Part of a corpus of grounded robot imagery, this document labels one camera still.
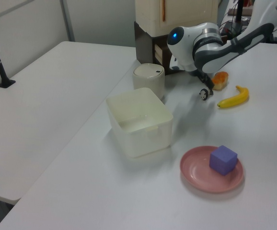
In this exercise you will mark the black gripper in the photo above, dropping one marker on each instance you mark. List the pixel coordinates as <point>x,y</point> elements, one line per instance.
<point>197,73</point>

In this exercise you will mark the small panda toy figure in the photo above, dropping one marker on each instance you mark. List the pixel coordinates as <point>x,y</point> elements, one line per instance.
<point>203,94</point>

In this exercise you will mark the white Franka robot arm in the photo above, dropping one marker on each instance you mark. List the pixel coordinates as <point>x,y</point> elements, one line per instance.
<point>210,52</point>

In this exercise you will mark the orange glazed toy bread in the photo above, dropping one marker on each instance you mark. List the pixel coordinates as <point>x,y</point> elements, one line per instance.
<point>221,80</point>

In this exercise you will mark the yellow toy banana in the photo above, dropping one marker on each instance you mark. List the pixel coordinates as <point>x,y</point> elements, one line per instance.
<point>236,98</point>

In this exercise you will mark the dark wood drawer cabinet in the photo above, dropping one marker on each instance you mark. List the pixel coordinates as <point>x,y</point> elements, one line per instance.
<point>143,48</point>

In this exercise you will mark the small cream lidded trash can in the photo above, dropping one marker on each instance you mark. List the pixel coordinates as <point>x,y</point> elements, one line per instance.
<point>148,81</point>

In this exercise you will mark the purple foam cube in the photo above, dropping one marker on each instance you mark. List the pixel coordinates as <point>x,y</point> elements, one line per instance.
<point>222,160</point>

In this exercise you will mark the cream open plastic bin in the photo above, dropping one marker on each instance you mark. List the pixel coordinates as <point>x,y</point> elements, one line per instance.
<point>141,141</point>

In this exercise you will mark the pink plastic plate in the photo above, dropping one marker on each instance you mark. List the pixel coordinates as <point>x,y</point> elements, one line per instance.
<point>196,172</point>

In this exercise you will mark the black upright post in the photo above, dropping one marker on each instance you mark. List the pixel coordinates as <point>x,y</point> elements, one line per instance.
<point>239,10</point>

